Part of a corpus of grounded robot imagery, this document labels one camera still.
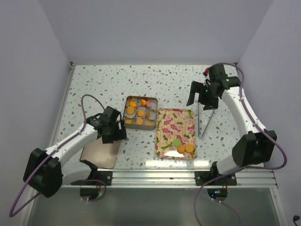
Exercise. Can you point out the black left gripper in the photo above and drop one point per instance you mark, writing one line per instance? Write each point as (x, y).
(120, 133)

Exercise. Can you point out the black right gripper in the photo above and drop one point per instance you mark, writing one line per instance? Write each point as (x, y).
(197, 87)

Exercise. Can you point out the gold square tin lid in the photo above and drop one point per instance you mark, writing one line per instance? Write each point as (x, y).
(101, 155)

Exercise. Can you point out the orange flower cookie front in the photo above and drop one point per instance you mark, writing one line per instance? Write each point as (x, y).
(140, 121)

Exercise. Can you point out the gold square cookie tin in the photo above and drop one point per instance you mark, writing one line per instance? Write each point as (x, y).
(134, 117)

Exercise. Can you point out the orange fish shaped cookie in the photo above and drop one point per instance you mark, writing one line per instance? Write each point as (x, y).
(133, 103)

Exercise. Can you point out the metal serving tongs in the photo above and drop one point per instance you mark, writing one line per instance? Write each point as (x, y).
(204, 118)

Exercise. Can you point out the round sandwich cookie top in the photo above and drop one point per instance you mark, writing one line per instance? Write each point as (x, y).
(143, 102)

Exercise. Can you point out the floral rectangular tray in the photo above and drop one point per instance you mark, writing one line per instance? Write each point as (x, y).
(175, 123)

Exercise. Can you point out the pink round cookie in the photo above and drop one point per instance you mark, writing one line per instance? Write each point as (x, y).
(149, 104)

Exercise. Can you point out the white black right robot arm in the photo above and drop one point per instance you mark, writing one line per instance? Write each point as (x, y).
(256, 143)

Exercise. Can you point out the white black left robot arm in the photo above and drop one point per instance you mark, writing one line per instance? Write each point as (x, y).
(44, 170)

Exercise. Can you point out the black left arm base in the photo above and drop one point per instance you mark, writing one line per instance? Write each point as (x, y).
(105, 176)

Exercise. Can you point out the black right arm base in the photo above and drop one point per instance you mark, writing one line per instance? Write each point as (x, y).
(215, 179)

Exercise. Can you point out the green round cookie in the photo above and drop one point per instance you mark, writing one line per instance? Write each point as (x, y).
(177, 142)

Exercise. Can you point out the aluminium frame rail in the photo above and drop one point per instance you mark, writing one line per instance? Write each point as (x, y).
(146, 189)

